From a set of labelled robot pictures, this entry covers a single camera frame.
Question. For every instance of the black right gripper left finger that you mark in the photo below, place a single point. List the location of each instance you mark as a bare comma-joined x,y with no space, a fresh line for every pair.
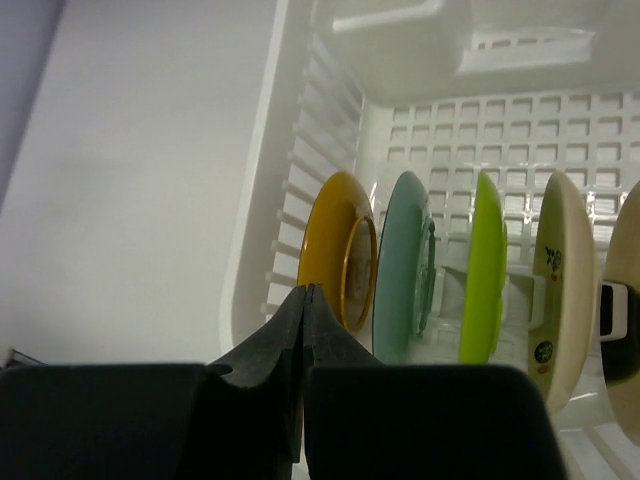
239,417

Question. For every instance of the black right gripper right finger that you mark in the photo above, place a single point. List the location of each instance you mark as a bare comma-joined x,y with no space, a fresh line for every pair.
366,420

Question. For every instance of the teal blue floral plate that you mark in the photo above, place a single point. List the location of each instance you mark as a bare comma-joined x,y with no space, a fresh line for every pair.
406,273

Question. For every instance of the yellow patterned plate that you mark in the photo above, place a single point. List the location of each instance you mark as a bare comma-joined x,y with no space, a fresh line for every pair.
339,250

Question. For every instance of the lime green plate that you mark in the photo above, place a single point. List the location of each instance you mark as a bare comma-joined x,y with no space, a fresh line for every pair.
486,276

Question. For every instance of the cream plate at rack end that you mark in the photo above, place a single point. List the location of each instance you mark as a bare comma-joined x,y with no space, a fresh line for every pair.
619,317

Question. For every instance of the white plastic dish rack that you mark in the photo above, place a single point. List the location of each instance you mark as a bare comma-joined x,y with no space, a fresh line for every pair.
446,90

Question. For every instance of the cream plate with flower print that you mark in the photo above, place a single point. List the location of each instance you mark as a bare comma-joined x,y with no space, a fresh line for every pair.
565,259

